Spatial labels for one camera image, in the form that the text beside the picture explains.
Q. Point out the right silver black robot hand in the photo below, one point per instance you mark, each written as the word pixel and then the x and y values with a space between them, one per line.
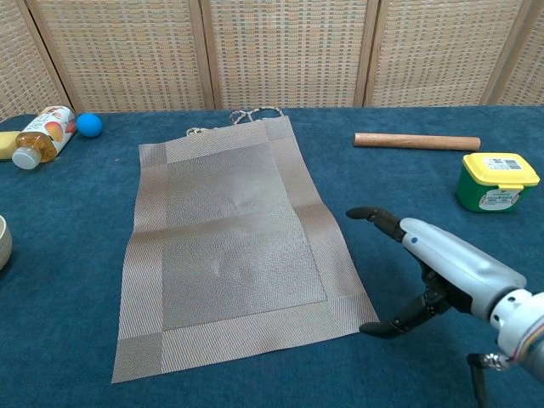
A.
pixel 450 263

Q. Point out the beige woven placemat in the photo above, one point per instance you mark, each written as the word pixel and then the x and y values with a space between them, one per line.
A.
pixel 234 238

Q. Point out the beige round bowl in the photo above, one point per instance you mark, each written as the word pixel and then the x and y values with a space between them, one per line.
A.
pixel 4 246

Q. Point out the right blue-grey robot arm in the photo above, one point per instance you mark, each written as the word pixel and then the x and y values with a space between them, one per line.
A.
pixel 523 323

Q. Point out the green container yellow lid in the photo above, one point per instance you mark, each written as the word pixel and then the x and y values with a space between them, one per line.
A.
pixel 489 187

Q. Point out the wooden rolling pin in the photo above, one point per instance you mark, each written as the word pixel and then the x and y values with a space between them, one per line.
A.
pixel 416 141

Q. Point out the woven folding screen panel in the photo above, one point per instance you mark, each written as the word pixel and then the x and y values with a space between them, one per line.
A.
pixel 21 64
pixel 438 51
pixel 127 51
pixel 285 51
pixel 531 64

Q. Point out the blue ball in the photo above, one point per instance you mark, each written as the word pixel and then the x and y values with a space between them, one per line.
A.
pixel 89 125

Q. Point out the blue felt table cover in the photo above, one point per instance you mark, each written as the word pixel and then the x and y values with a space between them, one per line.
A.
pixel 64 319

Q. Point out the juice bottle white cap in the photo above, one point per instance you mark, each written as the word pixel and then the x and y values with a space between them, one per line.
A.
pixel 42 136

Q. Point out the yellow sponge block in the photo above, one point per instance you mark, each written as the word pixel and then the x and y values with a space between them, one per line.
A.
pixel 6 146

